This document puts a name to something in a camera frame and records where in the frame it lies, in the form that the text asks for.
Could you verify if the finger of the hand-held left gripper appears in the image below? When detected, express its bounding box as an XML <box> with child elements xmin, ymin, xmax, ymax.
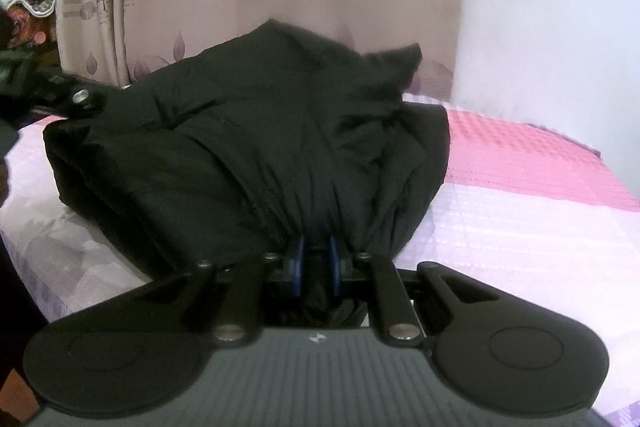
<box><xmin>31</xmin><ymin>66</ymin><xmax>126</xmax><ymax>114</ymax></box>

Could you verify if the pile of colourful clothes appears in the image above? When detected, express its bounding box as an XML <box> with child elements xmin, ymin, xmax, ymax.
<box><xmin>0</xmin><ymin>0</ymin><xmax>59</xmax><ymax>54</ymax></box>

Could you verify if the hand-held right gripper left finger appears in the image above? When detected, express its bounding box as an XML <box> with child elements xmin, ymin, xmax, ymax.
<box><xmin>134</xmin><ymin>236</ymin><xmax>307</xmax><ymax>343</ymax></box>

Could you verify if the black padded jacket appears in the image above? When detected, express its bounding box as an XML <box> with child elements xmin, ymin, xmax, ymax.
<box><xmin>42</xmin><ymin>19</ymin><xmax>451</xmax><ymax>329</ymax></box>

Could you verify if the pink checked bedspread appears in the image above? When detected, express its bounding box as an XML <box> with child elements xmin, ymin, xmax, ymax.
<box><xmin>0</xmin><ymin>93</ymin><xmax>640</xmax><ymax>418</ymax></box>

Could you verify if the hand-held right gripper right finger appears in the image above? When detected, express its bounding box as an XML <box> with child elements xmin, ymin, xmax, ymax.
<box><xmin>327</xmin><ymin>236</ymin><xmax>502</xmax><ymax>343</ymax></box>

